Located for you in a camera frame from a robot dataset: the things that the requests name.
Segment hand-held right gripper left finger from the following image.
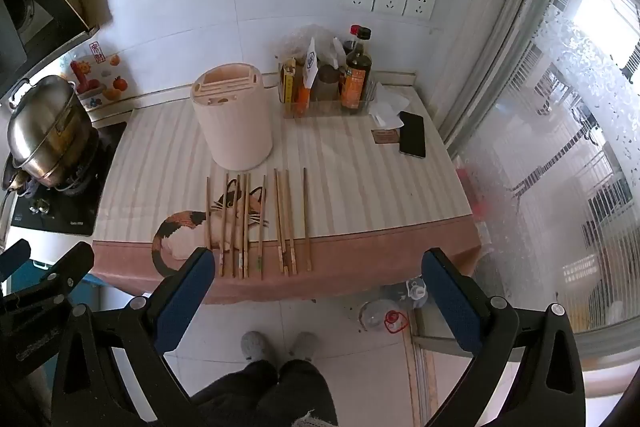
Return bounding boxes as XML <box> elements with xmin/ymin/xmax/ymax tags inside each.
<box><xmin>50</xmin><ymin>247</ymin><xmax>217</xmax><ymax>427</ymax></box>

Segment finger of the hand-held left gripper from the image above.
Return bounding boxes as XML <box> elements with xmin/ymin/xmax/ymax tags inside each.
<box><xmin>5</xmin><ymin>241</ymin><xmax>96</xmax><ymax>313</ymax></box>
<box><xmin>0</xmin><ymin>239</ymin><xmax>32</xmax><ymax>283</ymax></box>

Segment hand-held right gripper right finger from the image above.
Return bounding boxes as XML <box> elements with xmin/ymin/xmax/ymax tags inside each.
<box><xmin>421</xmin><ymin>248</ymin><xmax>587</xmax><ymax>427</ymax></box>

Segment row of wooden chopsticks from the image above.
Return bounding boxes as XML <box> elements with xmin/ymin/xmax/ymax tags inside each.
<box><xmin>205</xmin><ymin>167</ymin><xmax>313</xmax><ymax>280</ymax></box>

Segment wooden utensil holder block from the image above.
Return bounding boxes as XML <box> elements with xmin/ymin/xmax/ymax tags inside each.
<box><xmin>191</xmin><ymin>62</ymin><xmax>274</xmax><ymax>170</ymax></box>

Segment clear plastic bottle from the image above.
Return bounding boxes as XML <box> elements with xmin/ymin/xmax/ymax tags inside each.
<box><xmin>385</xmin><ymin>279</ymin><xmax>431</xmax><ymax>308</ymax></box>

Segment black gas stove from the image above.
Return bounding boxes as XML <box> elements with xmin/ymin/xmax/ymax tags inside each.
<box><xmin>10</xmin><ymin>122</ymin><xmax>128</xmax><ymax>238</ymax></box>

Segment grey slipper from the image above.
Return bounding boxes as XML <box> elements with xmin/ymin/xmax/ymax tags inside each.
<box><xmin>289</xmin><ymin>332</ymin><xmax>318</xmax><ymax>362</ymax></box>
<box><xmin>241</xmin><ymin>332</ymin><xmax>273</xmax><ymax>363</ymax></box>

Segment person's dark pants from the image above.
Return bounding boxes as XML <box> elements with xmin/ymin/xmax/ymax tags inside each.
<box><xmin>192</xmin><ymin>359</ymin><xmax>338</xmax><ymax>427</ymax></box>

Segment stainless steel pot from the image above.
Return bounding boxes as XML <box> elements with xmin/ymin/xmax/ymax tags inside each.
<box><xmin>2</xmin><ymin>74</ymin><xmax>101</xmax><ymax>192</ymax></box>

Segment striped cat print tablecloth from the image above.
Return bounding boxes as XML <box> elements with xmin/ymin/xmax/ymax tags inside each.
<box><xmin>91</xmin><ymin>84</ymin><xmax>483</xmax><ymax>305</ymax></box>

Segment black smartphone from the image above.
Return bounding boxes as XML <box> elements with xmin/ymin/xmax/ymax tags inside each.
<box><xmin>398</xmin><ymin>111</ymin><xmax>427</xmax><ymax>158</ymax></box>

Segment frosted glass window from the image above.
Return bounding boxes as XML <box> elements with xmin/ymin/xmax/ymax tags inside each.
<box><xmin>445</xmin><ymin>0</ymin><xmax>640</xmax><ymax>338</ymax></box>

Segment white paper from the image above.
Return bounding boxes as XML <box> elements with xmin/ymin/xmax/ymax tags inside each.
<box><xmin>367</xmin><ymin>82</ymin><xmax>406</xmax><ymax>130</ymax></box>

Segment clear organizer tray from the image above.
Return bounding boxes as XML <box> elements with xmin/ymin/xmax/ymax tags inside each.
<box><xmin>280</xmin><ymin>77</ymin><xmax>378</xmax><ymax>118</ymax></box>

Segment black range hood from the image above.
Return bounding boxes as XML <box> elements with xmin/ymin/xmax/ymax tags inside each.
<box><xmin>0</xmin><ymin>0</ymin><xmax>101</xmax><ymax>98</ymax></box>

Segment yellow box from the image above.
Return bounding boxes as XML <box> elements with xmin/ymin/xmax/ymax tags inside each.
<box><xmin>281</xmin><ymin>58</ymin><xmax>298</xmax><ymax>104</ymax></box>

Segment dark soy sauce bottle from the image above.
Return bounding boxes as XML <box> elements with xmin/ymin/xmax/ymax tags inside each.
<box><xmin>341</xmin><ymin>27</ymin><xmax>373</xmax><ymax>112</ymax></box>

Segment grey lid jar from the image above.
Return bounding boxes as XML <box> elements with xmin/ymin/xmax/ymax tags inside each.
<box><xmin>317</xmin><ymin>64</ymin><xmax>341</xmax><ymax>100</ymax></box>

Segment white packet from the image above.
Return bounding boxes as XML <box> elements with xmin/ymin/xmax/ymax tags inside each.
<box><xmin>300</xmin><ymin>38</ymin><xmax>321</xmax><ymax>90</ymax></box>

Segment clear plastic bag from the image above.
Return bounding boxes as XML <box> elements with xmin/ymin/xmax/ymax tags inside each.
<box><xmin>275</xmin><ymin>24</ymin><xmax>351</xmax><ymax>72</ymax></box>

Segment red cap bottle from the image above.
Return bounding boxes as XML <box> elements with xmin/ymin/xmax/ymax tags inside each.
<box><xmin>345</xmin><ymin>25</ymin><xmax>363</xmax><ymax>58</ymax></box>

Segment fruit print wall sticker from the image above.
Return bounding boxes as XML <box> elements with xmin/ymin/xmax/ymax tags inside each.
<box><xmin>60</xmin><ymin>39</ymin><xmax>133</xmax><ymax>112</ymax></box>

